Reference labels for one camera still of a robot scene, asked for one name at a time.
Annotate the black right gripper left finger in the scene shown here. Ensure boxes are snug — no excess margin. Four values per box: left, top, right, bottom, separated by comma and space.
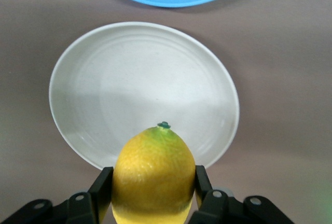
0, 166, 114, 224

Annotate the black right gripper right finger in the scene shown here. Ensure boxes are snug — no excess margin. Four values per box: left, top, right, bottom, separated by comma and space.
189, 165, 296, 224

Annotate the yellow lemon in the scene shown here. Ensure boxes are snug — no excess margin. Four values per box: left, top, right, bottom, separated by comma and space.
111, 121, 197, 224

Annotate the pale beige round plate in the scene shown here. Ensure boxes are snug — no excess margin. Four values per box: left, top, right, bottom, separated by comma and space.
48, 21, 240, 172

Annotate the brown table cover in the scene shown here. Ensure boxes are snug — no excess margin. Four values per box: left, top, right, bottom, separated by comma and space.
0, 0, 332, 224

